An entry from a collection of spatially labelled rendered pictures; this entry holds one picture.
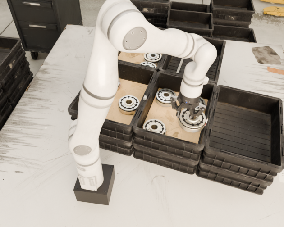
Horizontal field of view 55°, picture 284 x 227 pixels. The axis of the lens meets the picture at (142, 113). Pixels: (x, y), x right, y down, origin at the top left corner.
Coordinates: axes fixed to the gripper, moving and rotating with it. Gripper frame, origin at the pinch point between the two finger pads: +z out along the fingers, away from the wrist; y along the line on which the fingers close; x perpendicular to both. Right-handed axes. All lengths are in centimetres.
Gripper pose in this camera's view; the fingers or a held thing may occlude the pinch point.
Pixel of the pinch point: (184, 115)
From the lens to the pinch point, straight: 107.3
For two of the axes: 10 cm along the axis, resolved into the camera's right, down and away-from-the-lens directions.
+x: 3.9, -7.0, 6.0
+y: 9.2, 3.1, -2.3
